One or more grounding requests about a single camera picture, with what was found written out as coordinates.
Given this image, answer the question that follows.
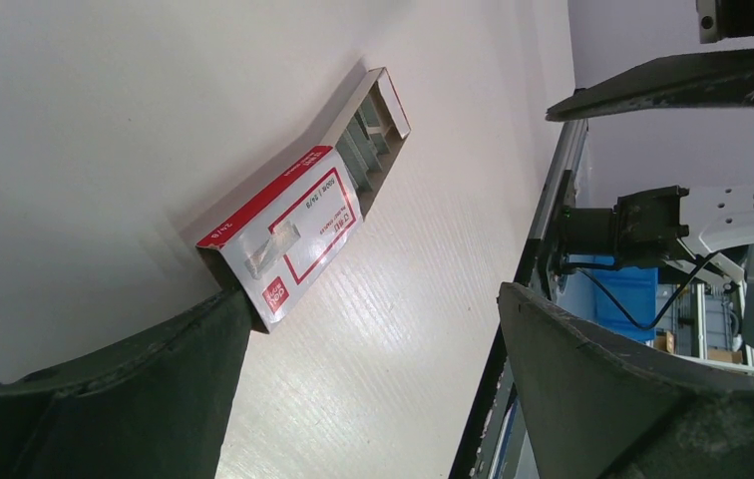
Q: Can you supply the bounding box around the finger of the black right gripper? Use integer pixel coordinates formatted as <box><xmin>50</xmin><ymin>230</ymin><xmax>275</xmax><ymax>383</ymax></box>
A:
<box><xmin>546</xmin><ymin>49</ymin><xmax>754</xmax><ymax>122</ymax></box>

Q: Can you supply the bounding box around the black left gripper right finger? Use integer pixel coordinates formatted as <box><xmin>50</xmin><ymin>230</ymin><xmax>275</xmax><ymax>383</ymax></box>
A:
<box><xmin>498</xmin><ymin>281</ymin><xmax>754</xmax><ymax>479</ymax></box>

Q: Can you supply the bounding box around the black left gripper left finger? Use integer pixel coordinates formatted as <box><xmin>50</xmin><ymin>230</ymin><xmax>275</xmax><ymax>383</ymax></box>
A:
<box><xmin>0</xmin><ymin>290</ymin><xmax>253</xmax><ymax>478</ymax></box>

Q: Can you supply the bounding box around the red white staple box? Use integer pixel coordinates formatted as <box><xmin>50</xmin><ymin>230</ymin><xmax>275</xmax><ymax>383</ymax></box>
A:
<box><xmin>195</xmin><ymin>146</ymin><xmax>363</xmax><ymax>333</ymax></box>

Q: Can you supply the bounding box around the grey staple box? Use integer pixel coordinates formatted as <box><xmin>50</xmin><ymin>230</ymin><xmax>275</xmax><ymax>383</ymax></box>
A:
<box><xmin>320</xmin><ymin>67</ymin><xmax>411</xmax><ymax>216</ymax></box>

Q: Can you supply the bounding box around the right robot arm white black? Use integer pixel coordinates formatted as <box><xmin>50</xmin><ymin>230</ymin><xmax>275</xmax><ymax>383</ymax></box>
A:
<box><xmin>546</xmin><ymin>49</ymin><xmax>754</xmax><ymax>282</ymax></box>

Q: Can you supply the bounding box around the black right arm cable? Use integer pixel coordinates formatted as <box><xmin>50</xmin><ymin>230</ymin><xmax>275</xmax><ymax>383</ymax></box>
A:
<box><xmin>565</xmin><ymin>250</ymin><xmax>722</xmax><ymax>332</ymax></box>

